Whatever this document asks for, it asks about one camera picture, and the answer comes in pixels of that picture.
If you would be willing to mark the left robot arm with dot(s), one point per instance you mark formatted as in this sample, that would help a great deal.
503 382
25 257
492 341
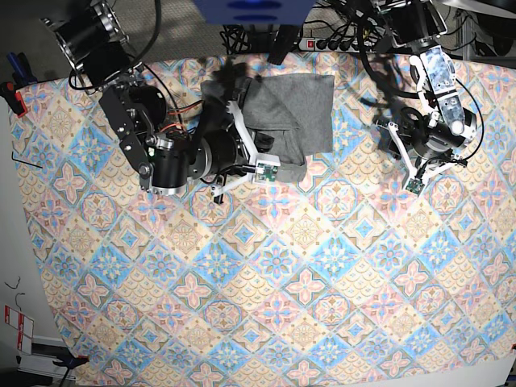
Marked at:
416 25

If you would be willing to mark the red black clamp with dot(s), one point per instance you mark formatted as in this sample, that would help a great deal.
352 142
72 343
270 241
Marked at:
13 98

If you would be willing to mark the blue clamp lower left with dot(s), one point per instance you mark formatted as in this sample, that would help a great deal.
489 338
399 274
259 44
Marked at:
69 362

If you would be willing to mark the red white label sheet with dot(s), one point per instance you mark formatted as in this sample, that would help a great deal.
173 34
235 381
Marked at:
24 328

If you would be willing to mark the grey T-shirt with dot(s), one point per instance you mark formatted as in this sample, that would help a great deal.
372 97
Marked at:
294 109

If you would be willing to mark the patterned colourful tablecloth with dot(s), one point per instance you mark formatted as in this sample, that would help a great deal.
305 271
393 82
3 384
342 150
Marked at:
342 278

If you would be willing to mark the blue clamp upper left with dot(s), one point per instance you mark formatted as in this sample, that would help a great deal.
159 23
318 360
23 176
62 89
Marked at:
22 74

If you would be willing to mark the blue clamp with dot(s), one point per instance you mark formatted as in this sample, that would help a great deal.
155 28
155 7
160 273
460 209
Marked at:
69 362
22 74

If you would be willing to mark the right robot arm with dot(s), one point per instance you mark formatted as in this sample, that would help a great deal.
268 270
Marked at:
163 154

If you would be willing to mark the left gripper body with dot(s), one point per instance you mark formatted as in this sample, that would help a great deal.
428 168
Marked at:
425 144

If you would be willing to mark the white power strip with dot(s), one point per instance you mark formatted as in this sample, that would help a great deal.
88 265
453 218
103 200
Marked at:
312 44

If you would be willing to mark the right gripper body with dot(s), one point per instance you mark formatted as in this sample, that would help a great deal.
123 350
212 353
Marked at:
228 159

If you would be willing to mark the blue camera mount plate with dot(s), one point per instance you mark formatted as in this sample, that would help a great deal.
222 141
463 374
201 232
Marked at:
246 12

